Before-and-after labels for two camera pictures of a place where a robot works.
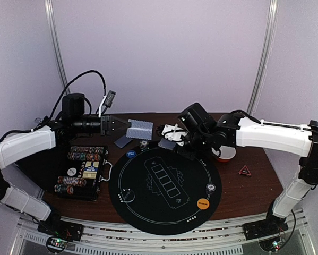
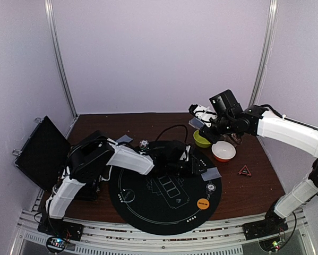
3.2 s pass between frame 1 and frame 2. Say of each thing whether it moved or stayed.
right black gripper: moved
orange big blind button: stayed
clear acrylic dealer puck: stayed
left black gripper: moved
